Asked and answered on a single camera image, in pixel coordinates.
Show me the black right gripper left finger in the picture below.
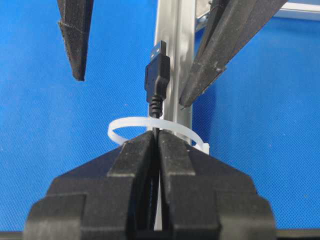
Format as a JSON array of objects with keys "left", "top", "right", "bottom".
[{"left": 23, "top": 131, "right": 156, "bottom": 240}]

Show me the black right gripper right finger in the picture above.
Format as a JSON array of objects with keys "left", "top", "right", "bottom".
[{"left": 158, "top": 131, "right": 276, "bottom": 240}]

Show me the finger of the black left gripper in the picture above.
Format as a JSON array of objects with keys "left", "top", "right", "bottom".
[
  {"left": 57, "top": 0, "right": 94, "bottom": 81},
  {"left": 179, "top": 0, "right": 286, "bottom": 108}
]

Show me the black USB cable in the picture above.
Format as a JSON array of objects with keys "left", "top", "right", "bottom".
[{"left": 144, "top": 39, "right": 171, "bottom": 231}]

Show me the white zip tie loop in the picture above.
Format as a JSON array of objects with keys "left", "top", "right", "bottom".
[{"left": 107, "top": 116, "right": 210, "bottom": 155}]

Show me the silver aluminium extrusion frame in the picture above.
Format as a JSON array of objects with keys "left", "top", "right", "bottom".
[{"left": 147, "top": 0, "right": 320, "bottom": 231}]

